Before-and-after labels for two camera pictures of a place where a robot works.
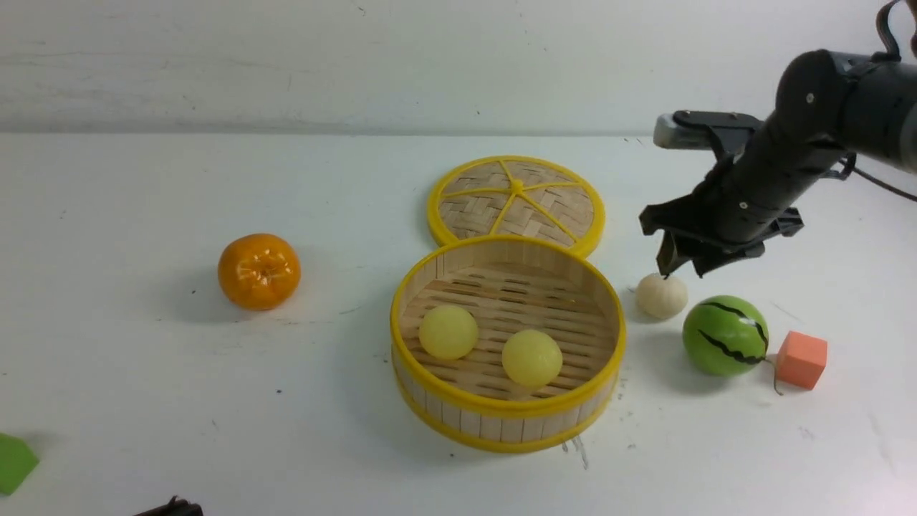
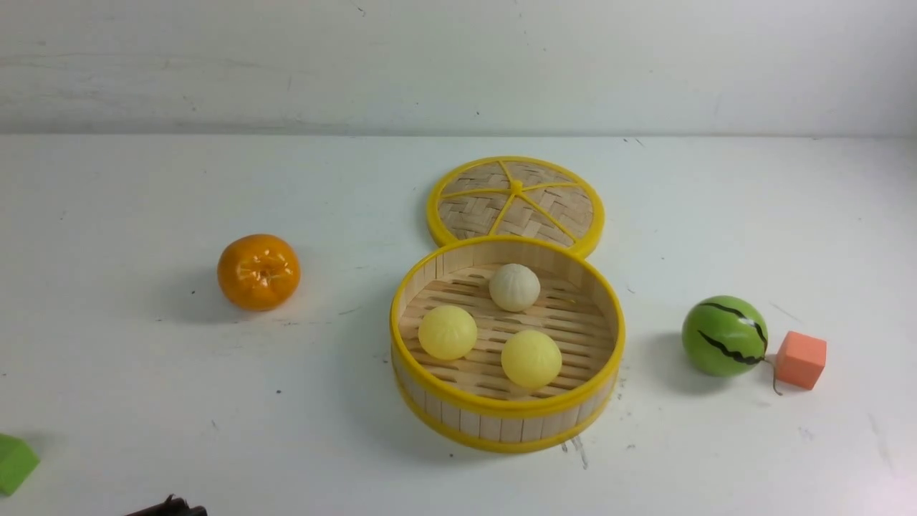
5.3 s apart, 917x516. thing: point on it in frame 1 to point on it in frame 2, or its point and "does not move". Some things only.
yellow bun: [448, 332] does not move
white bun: [660, 298] to [514, 287]
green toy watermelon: [726, 335] does not move
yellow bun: [531, 358] does not move
